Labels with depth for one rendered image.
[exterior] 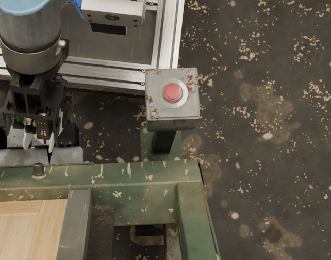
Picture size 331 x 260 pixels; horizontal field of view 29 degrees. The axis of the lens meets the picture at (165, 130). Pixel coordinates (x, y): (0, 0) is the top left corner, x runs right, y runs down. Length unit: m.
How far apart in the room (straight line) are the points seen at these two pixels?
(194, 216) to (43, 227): 0.31
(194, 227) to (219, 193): 1.10
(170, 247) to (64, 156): 0.35
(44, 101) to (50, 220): 0.56
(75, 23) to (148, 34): 0.25
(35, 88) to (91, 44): 1.43
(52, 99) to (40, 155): 0.77
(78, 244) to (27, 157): 0.45
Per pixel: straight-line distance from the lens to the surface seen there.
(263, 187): 2.40
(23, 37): 0.78
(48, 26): 0.77
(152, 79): 1.46
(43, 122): 0.88
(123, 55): 2.22
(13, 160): 1.65
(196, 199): 1.38
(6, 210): 1.46
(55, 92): 0.89
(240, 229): 2.38
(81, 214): 1.36
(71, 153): 1.63
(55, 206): 1.45
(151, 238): 2.35
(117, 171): 1.51
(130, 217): 1.49
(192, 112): 1.45
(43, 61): 0.81
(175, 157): 2.36
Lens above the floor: 2.35
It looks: 81 degrees down
